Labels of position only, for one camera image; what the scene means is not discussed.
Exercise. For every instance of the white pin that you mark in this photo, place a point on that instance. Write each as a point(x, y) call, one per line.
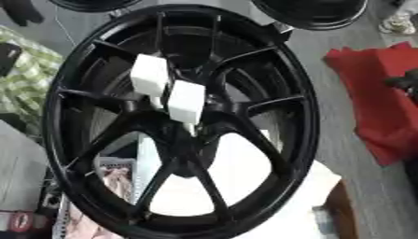
point(149, 74)
point(186, 101)

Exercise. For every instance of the black spoked wheel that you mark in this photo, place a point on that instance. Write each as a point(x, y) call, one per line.
point(81, 102)

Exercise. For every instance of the black round wheel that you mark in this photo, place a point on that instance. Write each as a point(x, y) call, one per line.
point(313, 12)
point(95, 4)

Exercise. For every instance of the printed paper sheet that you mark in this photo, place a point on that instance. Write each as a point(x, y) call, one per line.
point(115, 175)

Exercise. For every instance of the white box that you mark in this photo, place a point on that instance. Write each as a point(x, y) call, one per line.
point(294, 214)

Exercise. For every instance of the red cloth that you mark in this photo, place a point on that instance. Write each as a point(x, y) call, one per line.
point(381, 102)

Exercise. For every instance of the green white checked cloth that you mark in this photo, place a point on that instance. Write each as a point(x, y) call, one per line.
point(24, 77)

